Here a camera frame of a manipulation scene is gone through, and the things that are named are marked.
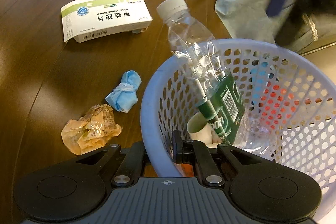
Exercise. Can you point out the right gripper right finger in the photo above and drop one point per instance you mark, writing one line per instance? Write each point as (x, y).
(197, 154)

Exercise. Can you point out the white green medicine box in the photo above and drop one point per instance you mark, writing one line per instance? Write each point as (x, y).
(85, 20)

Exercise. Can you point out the lavender plastic waste basket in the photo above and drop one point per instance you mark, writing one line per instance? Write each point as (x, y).
(286, 92)

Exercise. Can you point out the brown paper wrapper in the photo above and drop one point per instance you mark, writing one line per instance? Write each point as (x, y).
(92, 131)

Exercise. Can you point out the clear plastic water bottle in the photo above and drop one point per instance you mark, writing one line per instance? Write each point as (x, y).
(218, 97)

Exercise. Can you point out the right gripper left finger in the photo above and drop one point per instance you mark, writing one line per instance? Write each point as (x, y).
(131, 167)

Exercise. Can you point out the white paper tube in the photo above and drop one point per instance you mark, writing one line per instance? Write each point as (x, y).
(199, 129)

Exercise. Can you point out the blue face mask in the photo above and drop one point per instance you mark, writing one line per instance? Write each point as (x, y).
(124, 96)

